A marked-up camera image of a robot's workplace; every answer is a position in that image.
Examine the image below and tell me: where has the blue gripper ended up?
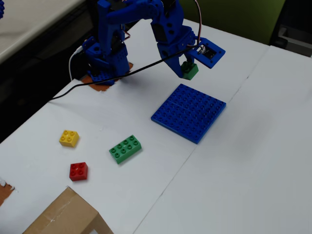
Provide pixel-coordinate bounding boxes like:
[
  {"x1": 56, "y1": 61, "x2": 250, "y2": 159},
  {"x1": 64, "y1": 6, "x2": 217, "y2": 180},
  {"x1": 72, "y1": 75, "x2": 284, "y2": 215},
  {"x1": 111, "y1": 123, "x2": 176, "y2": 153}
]
[{"x1": 150, "y1": 19, "x2": 196, "y2": 78}]

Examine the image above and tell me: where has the green 2x2 toy block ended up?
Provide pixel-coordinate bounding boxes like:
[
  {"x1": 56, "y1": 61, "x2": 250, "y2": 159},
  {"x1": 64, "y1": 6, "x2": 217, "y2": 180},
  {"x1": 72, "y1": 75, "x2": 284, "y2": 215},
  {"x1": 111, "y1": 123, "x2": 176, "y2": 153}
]
[{"x1": 181, "y1": 61, "x2": 199, "y2": 81}]

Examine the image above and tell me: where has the green 2x4 toy block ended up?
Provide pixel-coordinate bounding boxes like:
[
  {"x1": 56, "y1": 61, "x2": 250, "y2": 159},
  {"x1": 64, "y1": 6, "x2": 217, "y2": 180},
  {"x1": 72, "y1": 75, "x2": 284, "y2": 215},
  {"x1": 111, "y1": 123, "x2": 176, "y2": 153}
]
[{"x1": 108, "y1": 135, "x2": 142, "y2": 165}]

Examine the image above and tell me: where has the yellow 2x2 toy block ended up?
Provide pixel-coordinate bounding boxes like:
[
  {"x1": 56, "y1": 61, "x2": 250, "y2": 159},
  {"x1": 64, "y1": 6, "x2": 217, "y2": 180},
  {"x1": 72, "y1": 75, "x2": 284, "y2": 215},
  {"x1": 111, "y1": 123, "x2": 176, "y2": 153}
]
[{"x1": 58, "y1": 130, "x2": 80, "y2": 148}]

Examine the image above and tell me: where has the red 2x2 toy block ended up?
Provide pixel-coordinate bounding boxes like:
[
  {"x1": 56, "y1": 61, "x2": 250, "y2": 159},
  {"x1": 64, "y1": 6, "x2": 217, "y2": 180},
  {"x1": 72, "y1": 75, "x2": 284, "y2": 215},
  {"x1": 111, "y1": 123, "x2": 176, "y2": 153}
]
[{"x1": 69, "y1": 162, "x2": 89, "y2": 182}]

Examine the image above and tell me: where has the blue 8x8 toy baseplate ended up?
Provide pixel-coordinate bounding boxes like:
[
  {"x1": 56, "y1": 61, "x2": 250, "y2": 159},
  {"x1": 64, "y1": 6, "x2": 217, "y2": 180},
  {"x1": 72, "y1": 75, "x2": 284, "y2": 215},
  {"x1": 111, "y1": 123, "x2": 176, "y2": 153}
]
[{"x1": 150, "y1": 83, "x2": 227, "y2": 145}]

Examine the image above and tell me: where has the green chair back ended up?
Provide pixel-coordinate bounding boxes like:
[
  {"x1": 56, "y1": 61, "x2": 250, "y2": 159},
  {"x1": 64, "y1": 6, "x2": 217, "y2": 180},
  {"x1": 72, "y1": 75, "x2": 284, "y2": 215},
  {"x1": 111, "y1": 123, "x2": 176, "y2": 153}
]
[{"x1": 179, "y1": 0, "x2": 286, "y2": 46}]

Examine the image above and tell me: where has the white foam board sheet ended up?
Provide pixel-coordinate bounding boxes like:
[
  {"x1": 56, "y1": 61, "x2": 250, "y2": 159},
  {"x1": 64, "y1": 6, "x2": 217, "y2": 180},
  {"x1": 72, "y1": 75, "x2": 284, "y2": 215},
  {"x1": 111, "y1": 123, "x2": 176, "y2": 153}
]
[
  {"x1": 133, "y1": 45, "x2": 312, "y2": 234},
  {"x1": 0, "y1": 8, "x2": 270, "y2": 234}
]

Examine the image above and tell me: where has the grey box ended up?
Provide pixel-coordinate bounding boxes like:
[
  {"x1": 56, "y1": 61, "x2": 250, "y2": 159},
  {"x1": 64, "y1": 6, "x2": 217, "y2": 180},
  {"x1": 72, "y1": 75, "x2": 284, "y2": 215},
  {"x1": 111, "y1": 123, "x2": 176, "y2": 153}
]
[{"x1": 270, "y1": 23, "x2": 312, "y2": 58}]

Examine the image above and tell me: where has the white side desk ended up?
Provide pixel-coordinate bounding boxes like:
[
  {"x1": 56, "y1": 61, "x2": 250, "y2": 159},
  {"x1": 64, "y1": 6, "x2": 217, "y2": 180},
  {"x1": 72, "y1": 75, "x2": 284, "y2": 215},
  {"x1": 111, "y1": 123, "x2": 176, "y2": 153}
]
[{"x1": 0, "y1": 0, "x2": 86, "y2": 64}]

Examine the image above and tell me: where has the brown cardboard box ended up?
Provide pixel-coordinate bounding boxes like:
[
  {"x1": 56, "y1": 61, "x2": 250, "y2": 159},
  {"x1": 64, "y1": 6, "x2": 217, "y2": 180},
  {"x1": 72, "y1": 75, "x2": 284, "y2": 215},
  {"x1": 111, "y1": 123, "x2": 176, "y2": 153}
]
[{"x1": 22, "y1": 186, "x2": 114, "y2": 234}]

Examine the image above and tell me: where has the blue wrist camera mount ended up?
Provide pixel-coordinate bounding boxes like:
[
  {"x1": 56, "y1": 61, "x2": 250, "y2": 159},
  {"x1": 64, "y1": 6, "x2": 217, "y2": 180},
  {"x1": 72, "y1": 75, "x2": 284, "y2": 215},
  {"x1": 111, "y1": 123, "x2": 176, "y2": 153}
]
[{"x1": 191, "y1": 38, "x2": 226, "y2": 70}]

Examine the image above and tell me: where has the red white servo wire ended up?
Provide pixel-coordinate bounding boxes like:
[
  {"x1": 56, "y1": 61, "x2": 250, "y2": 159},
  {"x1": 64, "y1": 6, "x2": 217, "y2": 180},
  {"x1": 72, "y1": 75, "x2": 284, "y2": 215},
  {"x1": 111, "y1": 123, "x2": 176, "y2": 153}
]
[{"x1": 194, "y1": 0, "x2": 205, "y2": 51}]

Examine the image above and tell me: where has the black camera cable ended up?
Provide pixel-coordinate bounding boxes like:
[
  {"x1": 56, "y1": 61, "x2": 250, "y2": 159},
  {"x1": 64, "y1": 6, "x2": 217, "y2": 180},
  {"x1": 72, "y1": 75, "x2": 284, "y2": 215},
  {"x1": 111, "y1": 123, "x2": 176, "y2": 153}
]
[{"x1": 50, "y1": 45, "x2": 201, "y2": 100}]

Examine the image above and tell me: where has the white power cable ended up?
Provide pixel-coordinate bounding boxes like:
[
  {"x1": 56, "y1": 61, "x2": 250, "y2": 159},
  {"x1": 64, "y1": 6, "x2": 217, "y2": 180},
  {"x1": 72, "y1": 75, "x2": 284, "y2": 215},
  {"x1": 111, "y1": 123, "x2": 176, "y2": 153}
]
[{"x1": 68, "y1": 45, "x2": 84, "y2": 81}]

